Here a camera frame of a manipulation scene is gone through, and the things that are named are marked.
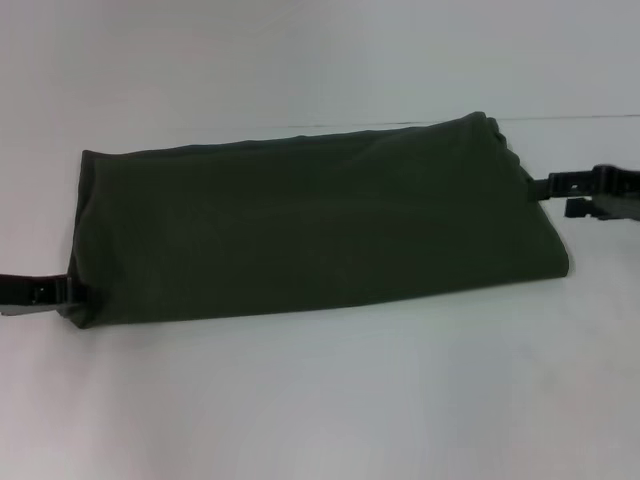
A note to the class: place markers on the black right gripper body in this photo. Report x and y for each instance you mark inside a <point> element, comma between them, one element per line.
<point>620,192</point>

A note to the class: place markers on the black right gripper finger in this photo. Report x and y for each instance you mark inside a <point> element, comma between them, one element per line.
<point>565,185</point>
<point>580,207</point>

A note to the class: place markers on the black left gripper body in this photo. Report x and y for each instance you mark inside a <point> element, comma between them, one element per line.
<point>17,295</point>

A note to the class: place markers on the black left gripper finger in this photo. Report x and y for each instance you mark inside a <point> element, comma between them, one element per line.
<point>62,292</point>

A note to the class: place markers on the dark green FREE shirt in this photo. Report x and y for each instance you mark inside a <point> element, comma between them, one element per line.
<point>310,225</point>

